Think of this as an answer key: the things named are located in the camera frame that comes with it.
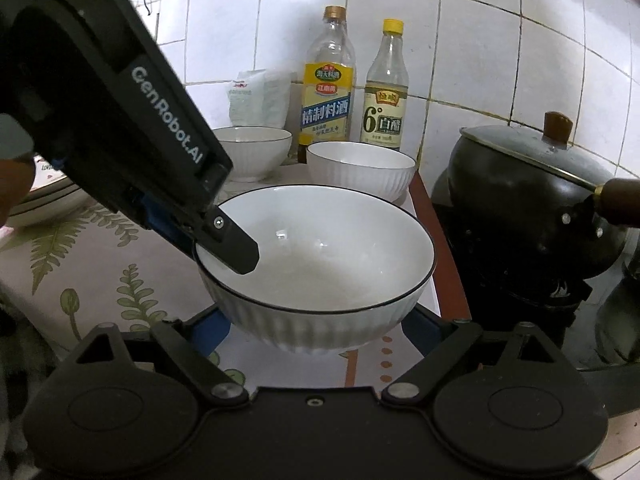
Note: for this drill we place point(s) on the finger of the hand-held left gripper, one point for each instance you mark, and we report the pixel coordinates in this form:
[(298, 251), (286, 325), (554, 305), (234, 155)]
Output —
[(232, 247), (155, 215)]

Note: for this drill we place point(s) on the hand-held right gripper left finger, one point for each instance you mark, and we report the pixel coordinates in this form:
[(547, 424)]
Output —
[(207, 335)]

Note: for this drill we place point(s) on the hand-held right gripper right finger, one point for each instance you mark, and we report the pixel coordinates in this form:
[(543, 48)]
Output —
[(425, 335)]

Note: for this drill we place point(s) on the small white bowl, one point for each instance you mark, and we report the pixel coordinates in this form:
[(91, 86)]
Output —
[(255, 160), (360, 175), (325, 260)]

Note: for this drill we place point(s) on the pink rabbit print plate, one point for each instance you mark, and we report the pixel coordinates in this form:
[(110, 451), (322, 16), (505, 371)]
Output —
[(47, 170)]

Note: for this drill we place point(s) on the person's left hand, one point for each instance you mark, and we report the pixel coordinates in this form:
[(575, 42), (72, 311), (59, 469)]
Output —
[(15, 185)]

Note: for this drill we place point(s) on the floral tablecloth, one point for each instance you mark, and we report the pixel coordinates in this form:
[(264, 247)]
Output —
[(100, 265)]

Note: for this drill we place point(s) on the black gas stove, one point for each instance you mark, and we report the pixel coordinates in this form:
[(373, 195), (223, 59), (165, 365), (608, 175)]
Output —
[(525, 310)]

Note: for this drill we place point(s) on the black cooking pot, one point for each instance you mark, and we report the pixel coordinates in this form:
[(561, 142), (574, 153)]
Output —
[(510, 220)]

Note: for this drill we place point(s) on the white salt bag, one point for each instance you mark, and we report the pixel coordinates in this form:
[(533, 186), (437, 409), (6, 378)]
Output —
[(255, 100)]

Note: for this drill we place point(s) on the cooking wine bottle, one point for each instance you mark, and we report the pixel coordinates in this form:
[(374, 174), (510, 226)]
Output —
[(327, 105)]

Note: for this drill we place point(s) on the person's patterned clothing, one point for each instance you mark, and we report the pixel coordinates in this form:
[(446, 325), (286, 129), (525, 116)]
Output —
[(20, 370)]

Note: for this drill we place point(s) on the clear vinegar bottle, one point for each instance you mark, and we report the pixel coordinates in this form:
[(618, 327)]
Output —
[(382, 115)]

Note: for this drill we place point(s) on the pot lid with wooden knob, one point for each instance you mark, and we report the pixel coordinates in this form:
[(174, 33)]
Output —
[(520, 155)]

